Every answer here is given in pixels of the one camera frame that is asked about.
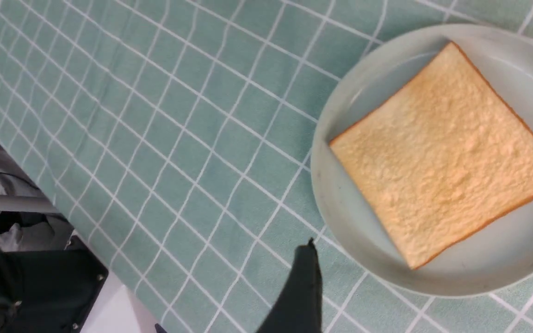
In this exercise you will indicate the light blue round plate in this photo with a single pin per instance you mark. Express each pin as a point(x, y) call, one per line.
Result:
point(498, 256)

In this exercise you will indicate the toasted bread slice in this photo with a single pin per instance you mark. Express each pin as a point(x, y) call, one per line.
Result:
point(441, 159)

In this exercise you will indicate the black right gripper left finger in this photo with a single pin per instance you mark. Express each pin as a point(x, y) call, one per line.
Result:
point(298, 308)

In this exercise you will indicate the black equipment beside table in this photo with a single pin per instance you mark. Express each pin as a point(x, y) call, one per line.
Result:
point(49, 280)

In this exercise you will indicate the green checkered tablecloth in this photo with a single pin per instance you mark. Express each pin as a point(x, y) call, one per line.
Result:
point(175, 135)

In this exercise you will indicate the grey metal bar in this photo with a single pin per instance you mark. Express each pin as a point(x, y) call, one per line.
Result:
point(27, 204)

